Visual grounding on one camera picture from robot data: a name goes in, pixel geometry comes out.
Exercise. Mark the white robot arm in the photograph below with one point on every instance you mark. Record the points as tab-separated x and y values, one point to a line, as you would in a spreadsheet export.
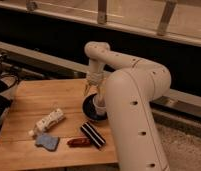
126	86

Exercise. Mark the white ceramic cup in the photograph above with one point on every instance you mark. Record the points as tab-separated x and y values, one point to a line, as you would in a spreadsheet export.
99	104

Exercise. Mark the black saucer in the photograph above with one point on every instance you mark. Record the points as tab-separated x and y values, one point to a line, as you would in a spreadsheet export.
89	109

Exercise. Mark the white tube with cap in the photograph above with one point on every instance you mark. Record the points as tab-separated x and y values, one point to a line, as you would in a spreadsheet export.
47	122

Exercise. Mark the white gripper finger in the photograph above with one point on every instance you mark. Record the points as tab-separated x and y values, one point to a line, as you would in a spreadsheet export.
86	90
97	90

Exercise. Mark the black white striped block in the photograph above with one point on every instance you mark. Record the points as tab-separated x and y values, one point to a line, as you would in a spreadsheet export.
93	135

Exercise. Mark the red brown small object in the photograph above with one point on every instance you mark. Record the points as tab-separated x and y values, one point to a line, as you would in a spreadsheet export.
79	142

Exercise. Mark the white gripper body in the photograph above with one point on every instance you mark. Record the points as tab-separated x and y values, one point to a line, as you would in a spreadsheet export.
94	79

